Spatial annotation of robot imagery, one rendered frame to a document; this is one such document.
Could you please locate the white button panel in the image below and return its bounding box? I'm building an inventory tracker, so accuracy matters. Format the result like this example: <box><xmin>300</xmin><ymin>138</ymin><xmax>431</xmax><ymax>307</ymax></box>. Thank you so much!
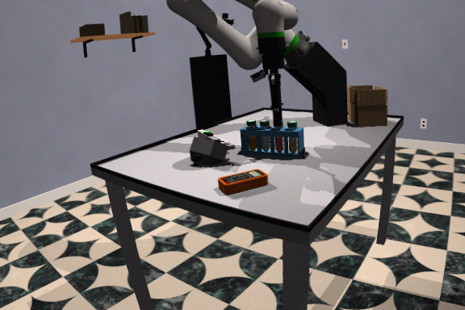
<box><xmin>190</xmin><ymin>136</ymin><xmax>230</xmax><ymax>167</ymax></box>

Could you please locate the orange pocket multimeter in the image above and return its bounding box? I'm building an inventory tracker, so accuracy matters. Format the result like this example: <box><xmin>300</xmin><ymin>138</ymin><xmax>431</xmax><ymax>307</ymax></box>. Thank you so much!
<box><xmin>218</xmin><ymin>170</ymin><xmax>268</xmax><ymax>195</ymax></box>

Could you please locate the blue test tube rack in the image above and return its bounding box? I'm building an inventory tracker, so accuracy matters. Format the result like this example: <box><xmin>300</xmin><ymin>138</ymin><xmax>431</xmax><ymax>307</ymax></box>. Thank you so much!
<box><xmin>240</xmin><ymin>125</ymin><xmax>304</xmax><ymax>159</ymax></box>

